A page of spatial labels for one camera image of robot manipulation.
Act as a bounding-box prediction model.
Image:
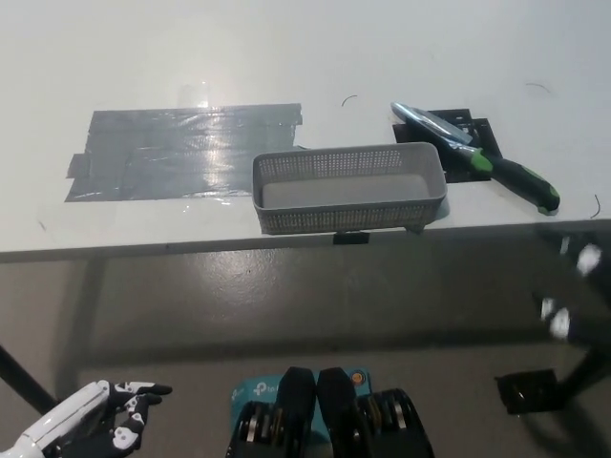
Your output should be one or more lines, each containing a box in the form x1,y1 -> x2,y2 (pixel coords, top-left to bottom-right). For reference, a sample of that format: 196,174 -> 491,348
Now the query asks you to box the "black tape patch on desk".
391,108 -> 502,183

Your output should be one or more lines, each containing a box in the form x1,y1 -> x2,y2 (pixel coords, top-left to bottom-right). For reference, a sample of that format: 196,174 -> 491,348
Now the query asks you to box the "grey perforated plastic basket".
251,141 -> 450,236

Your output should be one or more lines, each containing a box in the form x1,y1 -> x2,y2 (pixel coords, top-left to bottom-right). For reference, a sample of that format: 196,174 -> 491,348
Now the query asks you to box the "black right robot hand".
532,228 -> 611,347

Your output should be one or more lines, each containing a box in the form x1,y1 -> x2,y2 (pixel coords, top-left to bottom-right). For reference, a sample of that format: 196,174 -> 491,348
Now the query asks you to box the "garden trowel green black handle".
390,101 -> 562,216

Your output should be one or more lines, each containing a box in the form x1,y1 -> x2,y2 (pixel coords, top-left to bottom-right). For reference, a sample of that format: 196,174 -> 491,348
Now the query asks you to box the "black metal table leg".
562,343 -> 611,398
0,343 -> 56,414

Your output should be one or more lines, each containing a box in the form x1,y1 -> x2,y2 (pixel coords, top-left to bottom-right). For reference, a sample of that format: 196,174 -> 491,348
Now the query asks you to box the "grey duct tape patch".
61,101 -> 311,204

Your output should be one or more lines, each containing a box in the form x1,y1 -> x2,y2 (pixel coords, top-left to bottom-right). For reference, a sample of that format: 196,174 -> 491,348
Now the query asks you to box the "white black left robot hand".
18,380 -> 174,458

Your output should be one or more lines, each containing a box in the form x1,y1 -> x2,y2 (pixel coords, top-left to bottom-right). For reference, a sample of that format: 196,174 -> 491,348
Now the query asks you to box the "black teal robot torso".
223,365 -> 435,458

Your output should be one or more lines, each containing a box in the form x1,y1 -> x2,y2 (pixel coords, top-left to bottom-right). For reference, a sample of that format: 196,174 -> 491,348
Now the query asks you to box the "small black tape strip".
332,232 -> 372,247

